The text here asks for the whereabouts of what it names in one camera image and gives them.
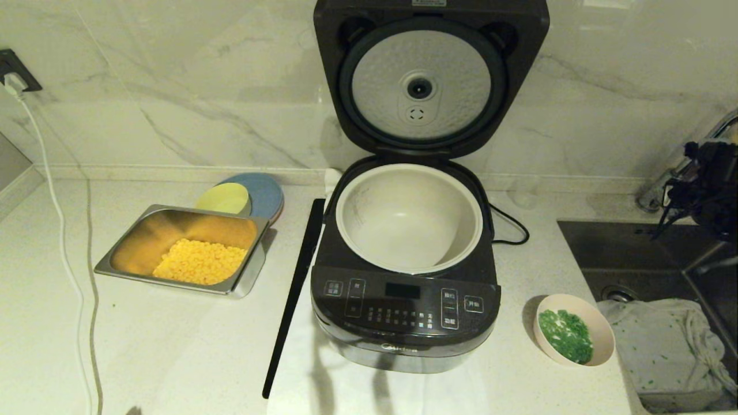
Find black rice cooker lid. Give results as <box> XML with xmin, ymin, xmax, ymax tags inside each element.
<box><xmin>313</xmin><ymin>0</ymin><xmax>551</xmax><ymax>160</ymax></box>

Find chopped green onions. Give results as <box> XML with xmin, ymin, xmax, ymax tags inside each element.
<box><xmin>538</xmin><ymin>309</ymin><xmax>594</xmax><ymax>365</ymax></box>

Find pink bowl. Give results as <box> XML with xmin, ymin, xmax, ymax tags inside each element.
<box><xmin>533</xmin><ymin>294</ymin><xmax>616</xmax><ymax>368</ymax></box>

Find white inner pot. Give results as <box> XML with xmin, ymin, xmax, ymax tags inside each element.
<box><xmin>335</xmin><ymin>163</ymin><xmax>484</xmax><ymax>275</ymax></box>

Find black rice cooker base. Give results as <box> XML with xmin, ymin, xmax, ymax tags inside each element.
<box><xmin>311</xmin><ymin>153</ymin><xmax>502</xmax><ymax>374</ymax></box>

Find blue plate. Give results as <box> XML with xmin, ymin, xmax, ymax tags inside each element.
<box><xmin>217</xmin><ymin>173</ymin><xmax>285</xmax><ymax>225</ymax></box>

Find long black flat strip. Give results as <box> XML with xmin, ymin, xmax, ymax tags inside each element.
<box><xmin>262</xmin><ymin>198</ymin><xmax>327</xmax><ymax>399</ymax></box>

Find pale yellow plate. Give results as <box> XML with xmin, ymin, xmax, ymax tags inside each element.
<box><xmin>195</xmin><ymin>183</ymin><xmax>252</xmax><ymax>217</ymax></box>

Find clear glass cup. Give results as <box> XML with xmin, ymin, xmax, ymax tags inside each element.
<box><xmin>507</xmin><ymin>178</ymin><xmax>543</xmax><ymax>210</ymax></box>

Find yellow corn kernels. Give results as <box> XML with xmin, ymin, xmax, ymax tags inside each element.
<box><xmin>152</xmin><ymin>239</ymin><xmax>248</xmax><ymax>286</ymax></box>

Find stainless steel food pan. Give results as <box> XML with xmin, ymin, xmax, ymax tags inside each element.
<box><xmin>93</xmin><ymin>204</ymin><xmax>272</xmax><ymax>299</ymax></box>

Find metal sink drain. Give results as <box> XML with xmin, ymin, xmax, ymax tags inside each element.
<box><xmin>600</xmin><ymin>284</ymin><xmax>635</xmax><ymax>304</ymax></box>

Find chrome faucet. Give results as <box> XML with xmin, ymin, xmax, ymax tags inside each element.
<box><xmin>634</xmin><ymin>110</ymin><xmax>738</xmax><ymax>213</ymax></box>

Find grey white dish cloth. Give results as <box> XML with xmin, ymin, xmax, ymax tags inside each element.
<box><xmin>596</xmin><ymin>298</ymin><xmax>738</xmax><ymax>410</ymax></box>

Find black cord loop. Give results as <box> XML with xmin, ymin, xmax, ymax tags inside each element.
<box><xmin>489</xmin><ymin>205</ymin><xmax>530</xmax><ymax>246</ymax></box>

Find white power cable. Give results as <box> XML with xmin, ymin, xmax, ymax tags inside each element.
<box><xmin>15</xmin><ymin>92</ymin><xmax>96</xmax><ymax>415</ymax></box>

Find white wall plug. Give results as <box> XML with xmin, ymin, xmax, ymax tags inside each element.
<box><xmin>2</xmin><ymin>74</ymin><xmax>27</xmax><ymax>99</ymax></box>

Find black wall socket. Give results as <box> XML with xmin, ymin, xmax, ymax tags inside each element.
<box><xmin>0</xmin><ymin>49</ymin><xmax>43</xmax><ymax>93</ymax></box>

